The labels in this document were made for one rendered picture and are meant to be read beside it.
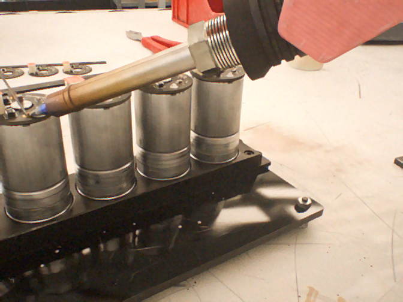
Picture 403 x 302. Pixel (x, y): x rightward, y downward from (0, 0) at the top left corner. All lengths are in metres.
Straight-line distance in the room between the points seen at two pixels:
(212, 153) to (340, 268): 0.07
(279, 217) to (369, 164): 0.09
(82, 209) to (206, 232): 0.05
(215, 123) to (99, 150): 0.05
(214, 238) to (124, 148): 0.05
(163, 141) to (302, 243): 0.07
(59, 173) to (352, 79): 0.29
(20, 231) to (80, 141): 0.04
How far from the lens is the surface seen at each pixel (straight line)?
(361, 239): 0.20
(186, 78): 0.18
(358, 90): 0.38
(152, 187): 0.18
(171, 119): 0.17
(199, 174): 0.19
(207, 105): 0.19
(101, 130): 0.16
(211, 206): 0.19
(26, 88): 0.18
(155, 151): 0.18
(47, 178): 0.16
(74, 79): 0.16
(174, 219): 0.18
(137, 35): 0.48
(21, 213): 0.17
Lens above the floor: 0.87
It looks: 29 degrees down
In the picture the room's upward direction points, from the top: 2 degrees clockwise
